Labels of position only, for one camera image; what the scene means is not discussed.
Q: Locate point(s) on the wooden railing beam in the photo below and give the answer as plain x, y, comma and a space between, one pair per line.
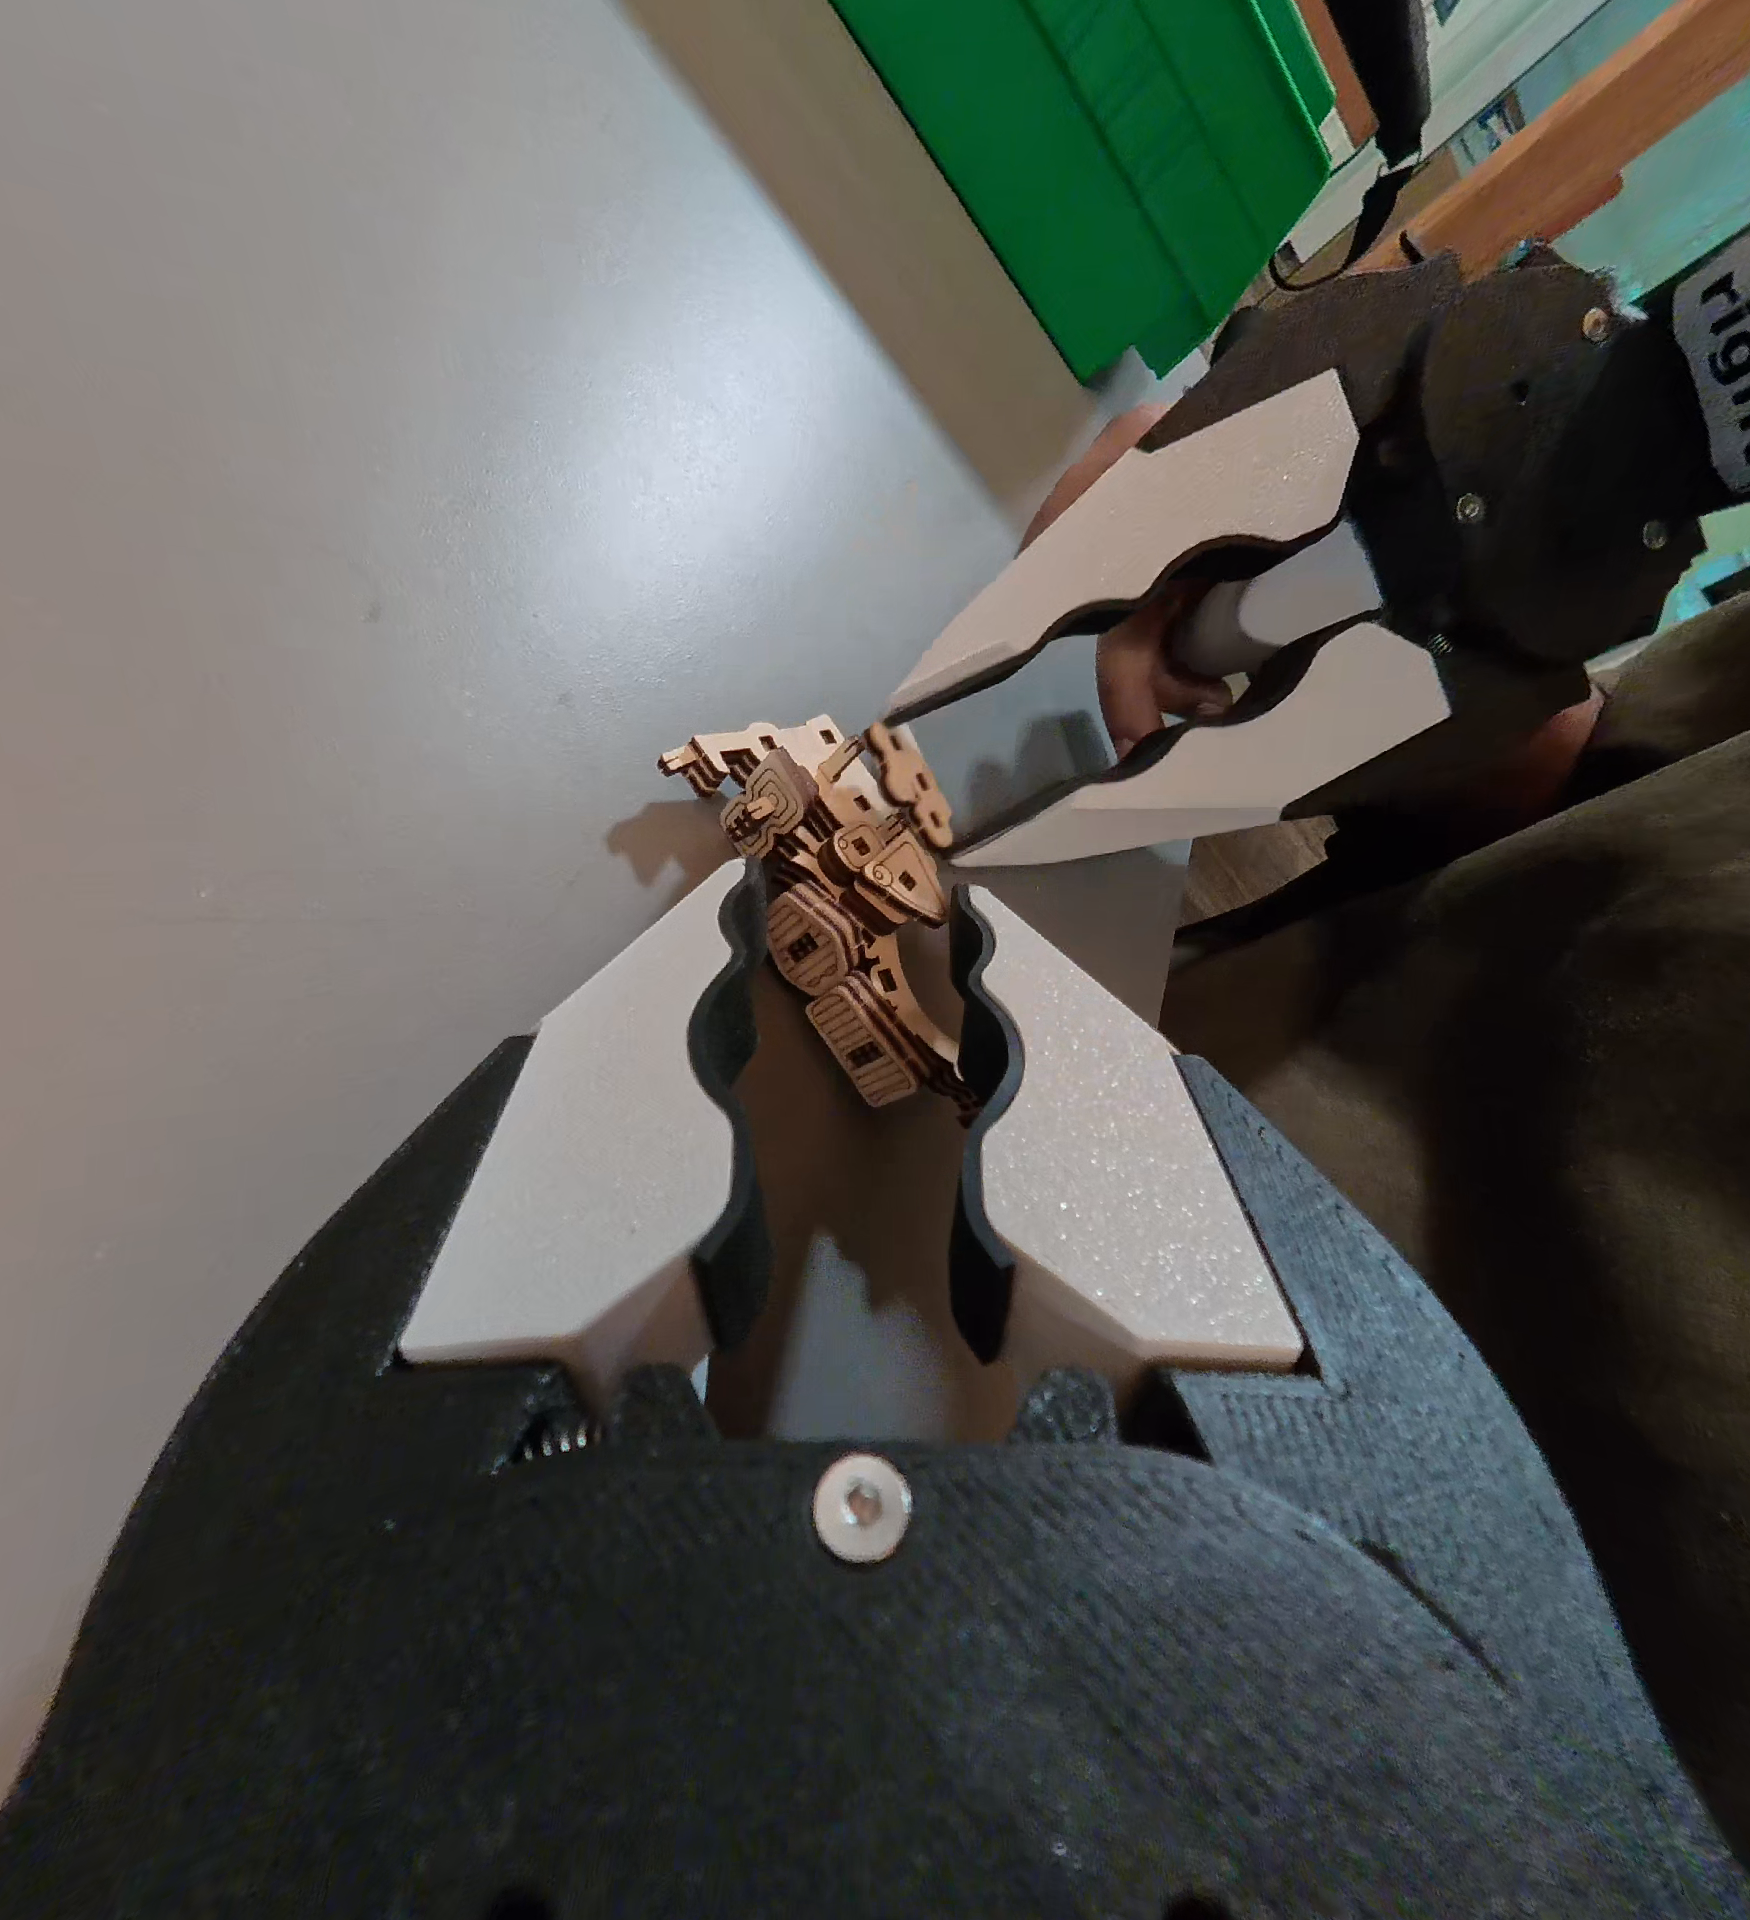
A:
1564, 151

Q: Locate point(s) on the grey desk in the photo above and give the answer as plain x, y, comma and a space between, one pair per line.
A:
290, 525

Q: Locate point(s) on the person's right hand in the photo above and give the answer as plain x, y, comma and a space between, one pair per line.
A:
1159, 677

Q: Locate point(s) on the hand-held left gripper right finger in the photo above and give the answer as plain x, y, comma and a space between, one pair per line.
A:
1129, 1184

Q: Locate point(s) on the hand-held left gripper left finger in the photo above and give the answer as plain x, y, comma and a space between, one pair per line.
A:
574, 1170

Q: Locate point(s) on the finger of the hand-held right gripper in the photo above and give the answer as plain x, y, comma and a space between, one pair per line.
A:
1190, 496
1295, 736

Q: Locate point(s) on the person's olive clothing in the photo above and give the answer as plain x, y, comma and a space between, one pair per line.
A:
1564, 1049

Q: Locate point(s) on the green plastic bin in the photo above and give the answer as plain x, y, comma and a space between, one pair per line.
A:
1114, 151

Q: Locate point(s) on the wooden puzzle model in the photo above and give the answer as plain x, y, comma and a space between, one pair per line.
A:
814, 931

